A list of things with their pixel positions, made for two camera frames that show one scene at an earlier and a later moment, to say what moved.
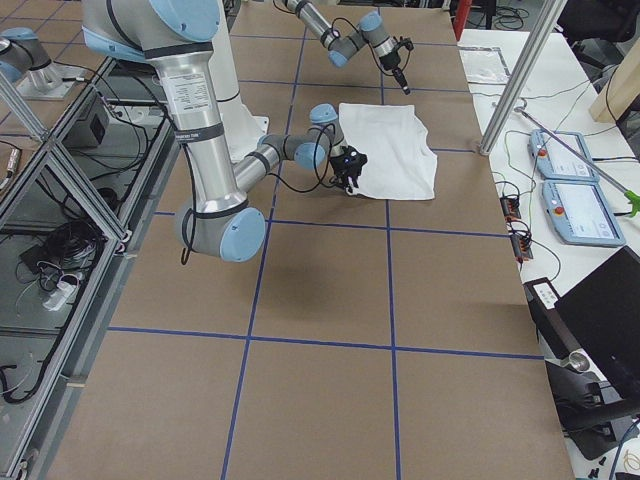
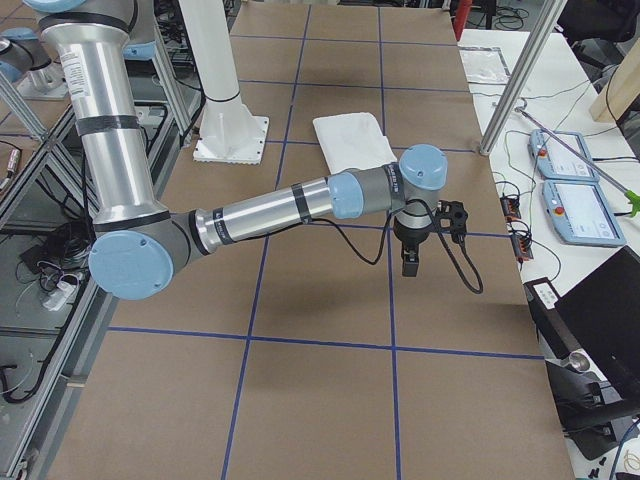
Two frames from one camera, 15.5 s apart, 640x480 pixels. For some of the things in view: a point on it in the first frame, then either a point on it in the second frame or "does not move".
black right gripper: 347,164 → 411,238
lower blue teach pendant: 580,213 does not move
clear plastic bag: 486,65 does not move
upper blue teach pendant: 556,163 does not move
